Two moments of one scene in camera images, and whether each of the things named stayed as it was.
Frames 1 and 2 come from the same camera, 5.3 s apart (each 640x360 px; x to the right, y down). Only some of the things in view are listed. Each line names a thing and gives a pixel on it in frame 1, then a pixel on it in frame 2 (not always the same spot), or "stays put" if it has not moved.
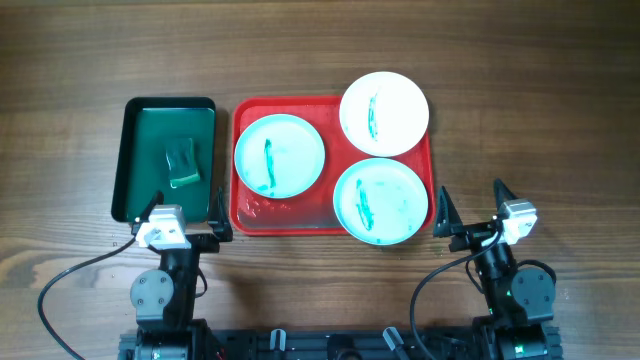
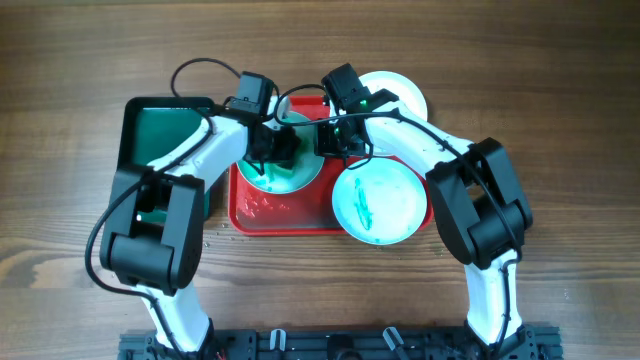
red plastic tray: (311, 213) stays put
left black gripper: (208, 243) → (283, 150)
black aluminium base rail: (387, 344) stays put
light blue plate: (279, 156) stays put
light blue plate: (380, 202) stays put
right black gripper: (449, 224) → (324, 148)
